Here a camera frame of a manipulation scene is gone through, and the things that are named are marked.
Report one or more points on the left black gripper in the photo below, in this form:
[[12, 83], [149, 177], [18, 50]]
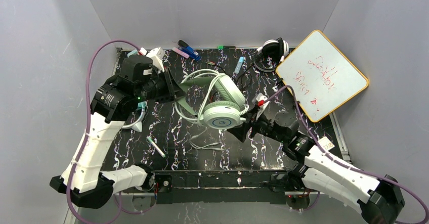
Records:
[[169, 85]]

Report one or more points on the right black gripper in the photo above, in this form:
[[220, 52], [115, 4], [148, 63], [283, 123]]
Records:
[[251, 123]]

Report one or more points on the mint green gaming headphones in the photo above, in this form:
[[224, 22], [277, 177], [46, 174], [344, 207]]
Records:
[[223, 106]]

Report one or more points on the teal cat ear headphones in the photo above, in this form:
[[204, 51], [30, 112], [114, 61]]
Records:
[[137, 125]]

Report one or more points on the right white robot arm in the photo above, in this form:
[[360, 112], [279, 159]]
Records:
[[377, 200]]

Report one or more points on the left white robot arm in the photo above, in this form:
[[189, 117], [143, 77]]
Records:
[[83, 181]]

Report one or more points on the black and white headphones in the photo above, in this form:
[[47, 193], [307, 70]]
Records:
[[270, 55]]

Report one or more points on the pink highlighter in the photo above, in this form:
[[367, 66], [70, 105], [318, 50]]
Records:
[[181, 53]]

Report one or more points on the blue stapler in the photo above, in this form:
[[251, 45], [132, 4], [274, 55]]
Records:
[[184, 47]]

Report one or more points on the small light blue eraser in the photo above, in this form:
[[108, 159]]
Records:
[[133, 52]]

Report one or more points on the green capped white marker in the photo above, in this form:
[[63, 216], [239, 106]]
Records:
[[156, 147]]

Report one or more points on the light blue marker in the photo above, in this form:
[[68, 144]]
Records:
[[239, 65]]

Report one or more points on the small white red box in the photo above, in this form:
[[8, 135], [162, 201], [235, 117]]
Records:
[[325, 144]]

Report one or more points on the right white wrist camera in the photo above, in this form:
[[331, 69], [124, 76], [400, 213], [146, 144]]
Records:
[[260, 101]]

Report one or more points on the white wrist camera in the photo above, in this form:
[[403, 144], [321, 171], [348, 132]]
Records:
[[260, 101], [156, 54]]

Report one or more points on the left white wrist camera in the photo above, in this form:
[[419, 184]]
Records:
[[156, 54]]

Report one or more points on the white board orange frame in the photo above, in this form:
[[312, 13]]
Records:
[[321, 76]]

